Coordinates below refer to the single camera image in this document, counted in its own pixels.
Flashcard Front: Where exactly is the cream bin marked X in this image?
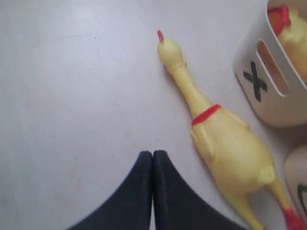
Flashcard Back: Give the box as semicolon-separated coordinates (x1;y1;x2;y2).
234;0;307;127

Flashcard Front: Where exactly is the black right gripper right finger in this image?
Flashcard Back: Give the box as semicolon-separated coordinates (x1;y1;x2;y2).
153;150;244;230

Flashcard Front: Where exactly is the whole yellow rubber chicken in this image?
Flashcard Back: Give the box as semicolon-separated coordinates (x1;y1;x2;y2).
157;31;307;230

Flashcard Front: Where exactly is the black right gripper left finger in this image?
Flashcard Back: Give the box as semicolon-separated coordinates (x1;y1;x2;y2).
70;151;153;230

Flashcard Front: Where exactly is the cream bin marked O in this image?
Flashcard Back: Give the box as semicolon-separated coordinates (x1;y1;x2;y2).
284;145;307;223

